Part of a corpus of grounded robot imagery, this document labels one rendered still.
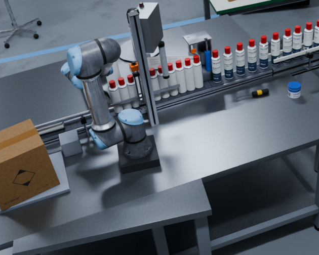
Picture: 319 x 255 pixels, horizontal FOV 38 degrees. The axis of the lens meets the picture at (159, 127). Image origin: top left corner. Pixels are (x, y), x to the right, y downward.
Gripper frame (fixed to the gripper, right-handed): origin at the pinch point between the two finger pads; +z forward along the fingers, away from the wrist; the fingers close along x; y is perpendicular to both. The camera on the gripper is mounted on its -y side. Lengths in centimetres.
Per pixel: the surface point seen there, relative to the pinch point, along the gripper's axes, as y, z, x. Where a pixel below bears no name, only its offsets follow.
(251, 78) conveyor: -4, 49, -69
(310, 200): -53, 111, -49
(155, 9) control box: -8, -29, -54
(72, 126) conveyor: -0.9, -7.3, 23.4
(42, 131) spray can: -2.0, -18.0, 35.5
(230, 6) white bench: 102, 70, -95
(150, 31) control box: -18, -28, -46
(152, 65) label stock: 16.8, 8.8, -30.5
